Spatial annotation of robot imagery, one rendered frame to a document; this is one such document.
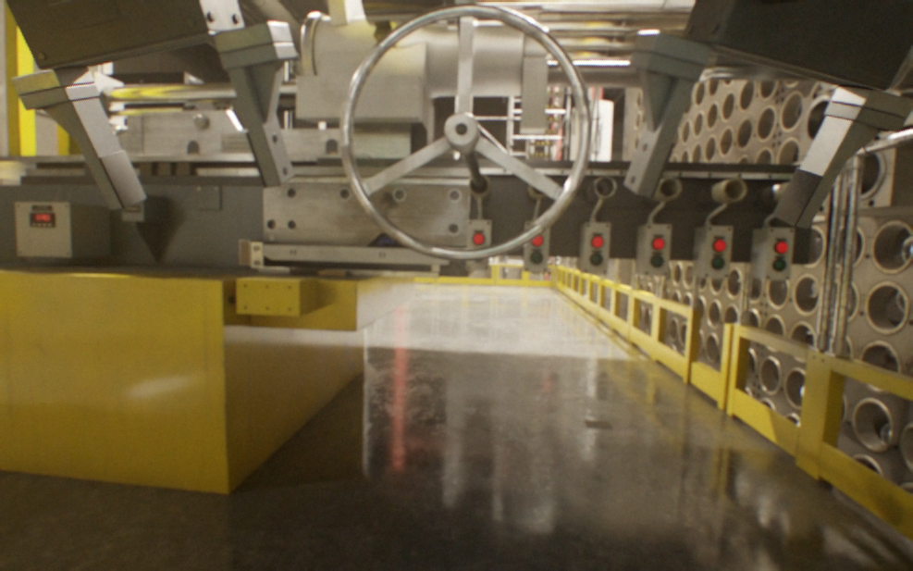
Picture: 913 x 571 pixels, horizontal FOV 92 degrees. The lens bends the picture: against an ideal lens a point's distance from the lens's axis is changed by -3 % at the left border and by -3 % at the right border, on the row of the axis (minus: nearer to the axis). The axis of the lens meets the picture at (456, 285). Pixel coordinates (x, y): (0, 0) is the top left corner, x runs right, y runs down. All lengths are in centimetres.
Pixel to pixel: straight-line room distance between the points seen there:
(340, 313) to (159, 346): 49
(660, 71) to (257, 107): 27
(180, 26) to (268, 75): 6
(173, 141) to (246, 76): 166
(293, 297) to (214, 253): 64
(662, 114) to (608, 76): 142
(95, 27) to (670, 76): 37
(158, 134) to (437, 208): 109
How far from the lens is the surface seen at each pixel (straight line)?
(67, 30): 41
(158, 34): 37
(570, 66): 75
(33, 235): 206
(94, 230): 202
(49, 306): 166
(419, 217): 150
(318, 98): 161
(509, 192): 148
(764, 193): 161
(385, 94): 155
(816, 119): 284
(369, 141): 167
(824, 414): 180
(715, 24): 35
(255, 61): 35
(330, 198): 158
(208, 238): 182
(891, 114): 45
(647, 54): 34
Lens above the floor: 69
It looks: 5 degrees down
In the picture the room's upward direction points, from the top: 2 degrees clockwise
